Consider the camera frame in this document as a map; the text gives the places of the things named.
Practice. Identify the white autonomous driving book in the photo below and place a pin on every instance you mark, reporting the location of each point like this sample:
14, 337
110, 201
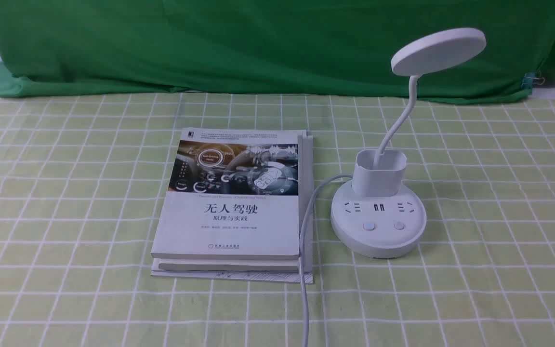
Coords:
231, 212

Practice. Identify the light green checkered tablecloth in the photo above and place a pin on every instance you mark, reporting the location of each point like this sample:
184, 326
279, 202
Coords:
82, 181

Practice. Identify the white lower book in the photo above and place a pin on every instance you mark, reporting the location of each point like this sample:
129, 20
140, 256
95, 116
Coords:
307, 202

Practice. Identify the white desk lamp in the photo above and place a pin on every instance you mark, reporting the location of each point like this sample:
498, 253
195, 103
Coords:
374, 213

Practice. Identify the green backdrop cloth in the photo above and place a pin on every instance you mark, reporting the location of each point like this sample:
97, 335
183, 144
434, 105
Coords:
332, 47

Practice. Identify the teal binder clip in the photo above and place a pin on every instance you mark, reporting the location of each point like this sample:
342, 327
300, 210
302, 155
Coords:
532, 80

